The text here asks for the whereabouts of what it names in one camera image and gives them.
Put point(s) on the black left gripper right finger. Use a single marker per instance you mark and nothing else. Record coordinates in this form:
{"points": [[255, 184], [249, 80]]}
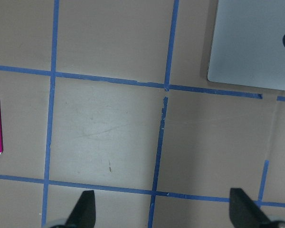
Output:
{"points": [[244, 213]]}

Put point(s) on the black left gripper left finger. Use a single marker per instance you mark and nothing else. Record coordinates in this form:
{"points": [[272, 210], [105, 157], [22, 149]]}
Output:
{"points": [[83, 213]]}

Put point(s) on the silver laptop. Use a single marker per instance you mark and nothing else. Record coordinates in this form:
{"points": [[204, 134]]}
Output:
{"points": [[248, 46]]}

